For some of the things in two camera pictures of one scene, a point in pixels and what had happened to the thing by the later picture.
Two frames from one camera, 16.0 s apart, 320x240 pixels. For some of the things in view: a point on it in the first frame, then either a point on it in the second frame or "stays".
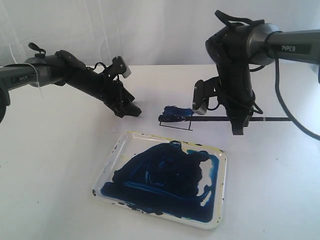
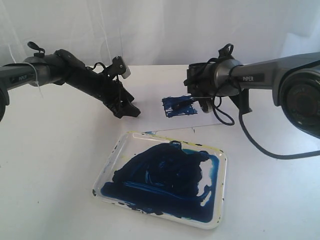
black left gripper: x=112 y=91 stays
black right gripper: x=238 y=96 -> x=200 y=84
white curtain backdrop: x=145 y=32 stays
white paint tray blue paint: x=163 y=179 stays
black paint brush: x=182 y=118 -> x=185 y=103
